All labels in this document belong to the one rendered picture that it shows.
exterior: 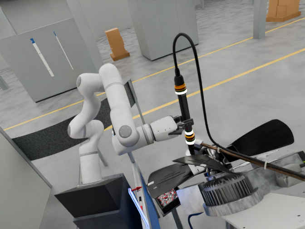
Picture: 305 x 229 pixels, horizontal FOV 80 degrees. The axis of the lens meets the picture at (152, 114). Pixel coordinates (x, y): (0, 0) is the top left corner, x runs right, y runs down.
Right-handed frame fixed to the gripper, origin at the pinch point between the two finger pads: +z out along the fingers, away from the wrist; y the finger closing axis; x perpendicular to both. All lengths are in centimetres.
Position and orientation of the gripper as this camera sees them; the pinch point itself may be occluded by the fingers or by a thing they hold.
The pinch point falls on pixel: (186, 120)
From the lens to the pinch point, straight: 78.0
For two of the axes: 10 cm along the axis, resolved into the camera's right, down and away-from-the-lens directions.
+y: 2.2, 4.7, -8.5
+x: -2.6, -8.1, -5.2
